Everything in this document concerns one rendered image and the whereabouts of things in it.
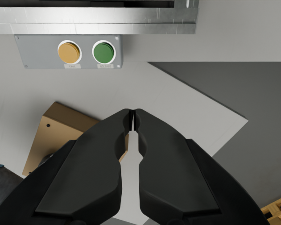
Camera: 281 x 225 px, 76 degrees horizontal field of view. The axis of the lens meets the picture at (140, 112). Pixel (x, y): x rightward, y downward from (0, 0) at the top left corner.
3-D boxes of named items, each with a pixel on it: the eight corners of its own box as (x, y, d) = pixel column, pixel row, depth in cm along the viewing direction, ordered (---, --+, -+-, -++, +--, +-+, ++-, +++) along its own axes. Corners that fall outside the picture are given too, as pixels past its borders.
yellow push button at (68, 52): (82, 61, 39) (79, 64, 37) (63, 61, 39) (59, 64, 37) (79, 41, 37) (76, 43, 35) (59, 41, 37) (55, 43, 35)
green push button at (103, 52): (114, 61, 39) (113, 63, 37) (96, 61, 39) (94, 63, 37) (113, 41, 37) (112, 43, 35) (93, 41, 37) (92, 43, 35)
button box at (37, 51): (123, 62, 44) (121, 69, 39) (37, 62, 44) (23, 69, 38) (122, 31, 41) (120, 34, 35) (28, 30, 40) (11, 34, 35)
